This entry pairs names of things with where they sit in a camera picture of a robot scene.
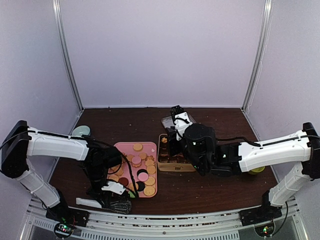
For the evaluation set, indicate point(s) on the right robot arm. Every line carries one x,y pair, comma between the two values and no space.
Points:
228,157

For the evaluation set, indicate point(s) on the pink sandwich cookie upper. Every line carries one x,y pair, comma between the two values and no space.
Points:
136,160

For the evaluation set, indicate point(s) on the pale blue ceramic bowl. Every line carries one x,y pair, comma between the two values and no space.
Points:
81,130

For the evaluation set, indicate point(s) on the pink sandwich cookie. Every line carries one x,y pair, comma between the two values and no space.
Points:
136,160
143,177

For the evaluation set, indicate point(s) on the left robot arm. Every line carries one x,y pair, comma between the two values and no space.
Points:
97,157

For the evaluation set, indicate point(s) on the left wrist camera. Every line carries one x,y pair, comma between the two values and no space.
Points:
114,187

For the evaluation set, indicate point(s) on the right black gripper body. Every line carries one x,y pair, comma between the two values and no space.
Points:
172,151

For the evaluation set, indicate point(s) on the front aluminium rail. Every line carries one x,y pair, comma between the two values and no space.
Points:
221,225

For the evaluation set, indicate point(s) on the pink sandwich cookie lower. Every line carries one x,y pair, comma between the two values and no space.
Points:
143,177

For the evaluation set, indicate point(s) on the brown chocolate cookie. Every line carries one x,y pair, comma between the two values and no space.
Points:
123,181

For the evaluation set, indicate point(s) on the yellow dotted cookie corner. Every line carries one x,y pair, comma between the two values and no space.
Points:
149,191

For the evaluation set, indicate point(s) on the right aluminium frame post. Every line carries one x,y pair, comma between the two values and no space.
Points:
257,64

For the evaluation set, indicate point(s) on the pink plastic tray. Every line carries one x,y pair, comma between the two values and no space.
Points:
129,170

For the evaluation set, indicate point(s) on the black sandwich cookie lower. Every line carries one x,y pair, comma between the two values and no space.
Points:
140,186

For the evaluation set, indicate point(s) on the swirl butter cookie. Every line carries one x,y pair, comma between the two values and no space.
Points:
164,140

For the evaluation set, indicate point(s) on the lone yellow sandwich cookie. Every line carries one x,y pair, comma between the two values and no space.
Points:
137,147

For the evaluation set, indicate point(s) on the black sandwich cookie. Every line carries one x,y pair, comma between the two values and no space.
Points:
140,171
140,186

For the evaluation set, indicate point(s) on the metal serving tongs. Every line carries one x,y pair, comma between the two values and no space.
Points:
118,206

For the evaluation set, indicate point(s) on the yellow dotted cookie middle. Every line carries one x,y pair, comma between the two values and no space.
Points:
150,181

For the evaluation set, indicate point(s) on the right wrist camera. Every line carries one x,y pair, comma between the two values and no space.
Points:
174,111

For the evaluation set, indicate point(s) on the black sandwich cookie upper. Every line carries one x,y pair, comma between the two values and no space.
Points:
140,171

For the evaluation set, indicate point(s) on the left aluminium frame post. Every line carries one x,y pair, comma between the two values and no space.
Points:
65,53

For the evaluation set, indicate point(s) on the round tan cookie right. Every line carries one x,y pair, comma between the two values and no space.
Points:
151,169

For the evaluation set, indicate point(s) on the aluminium frame post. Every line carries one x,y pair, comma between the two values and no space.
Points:
65,53
257,64

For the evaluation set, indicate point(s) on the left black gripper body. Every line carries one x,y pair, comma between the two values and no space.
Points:
95,172

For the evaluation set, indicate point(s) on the gold cookie tin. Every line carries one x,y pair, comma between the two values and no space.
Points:
166,163

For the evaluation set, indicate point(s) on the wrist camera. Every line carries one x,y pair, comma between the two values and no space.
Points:
114,187
174,111

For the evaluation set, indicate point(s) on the silver tin lid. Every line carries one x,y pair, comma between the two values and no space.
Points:
166,122

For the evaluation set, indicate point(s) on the green plastic bowl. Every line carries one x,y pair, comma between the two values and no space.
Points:
256,171

